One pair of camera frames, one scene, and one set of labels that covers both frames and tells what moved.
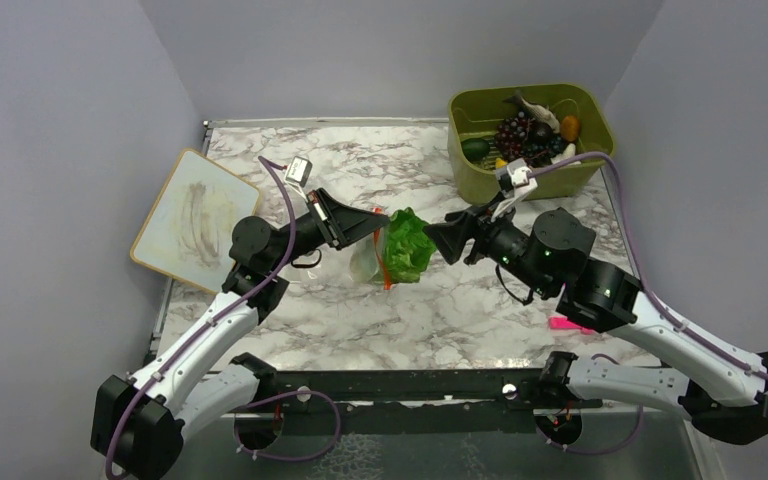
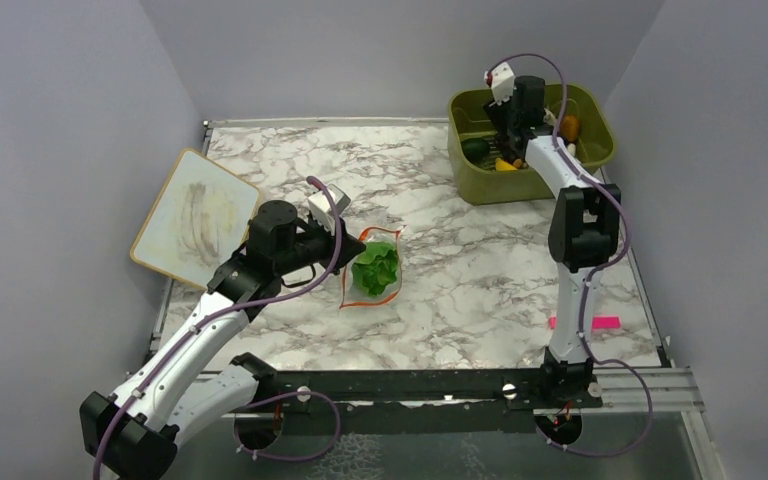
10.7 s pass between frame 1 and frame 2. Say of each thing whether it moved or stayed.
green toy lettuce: moved
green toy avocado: stayed
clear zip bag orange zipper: moved
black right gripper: moved
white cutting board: stayed
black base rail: stayed
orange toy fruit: stayed
